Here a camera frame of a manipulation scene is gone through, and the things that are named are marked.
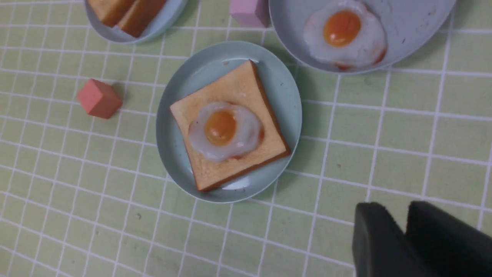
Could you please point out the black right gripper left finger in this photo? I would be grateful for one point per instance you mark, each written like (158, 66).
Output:
(380, 248)

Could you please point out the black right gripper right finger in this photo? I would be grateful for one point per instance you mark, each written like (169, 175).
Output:
(449, 246)

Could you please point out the fried egg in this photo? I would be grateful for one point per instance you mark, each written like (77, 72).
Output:
(345, 33)
(223, 130)

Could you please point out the toast slice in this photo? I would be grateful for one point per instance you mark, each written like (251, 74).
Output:
(241, 86)
(138, 17)
(110, 12)

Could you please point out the grey egg plate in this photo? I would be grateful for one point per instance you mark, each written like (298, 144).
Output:
(408, 25)

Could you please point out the teal centre plate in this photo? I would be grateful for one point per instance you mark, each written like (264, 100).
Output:
(201, 69)

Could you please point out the pink cube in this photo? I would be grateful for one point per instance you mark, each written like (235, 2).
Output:
(250, 13)

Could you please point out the light blue bread plate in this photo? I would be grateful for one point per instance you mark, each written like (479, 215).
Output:
(167, 16)

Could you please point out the salmon red cube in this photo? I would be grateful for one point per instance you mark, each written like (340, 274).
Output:
(99, 99)

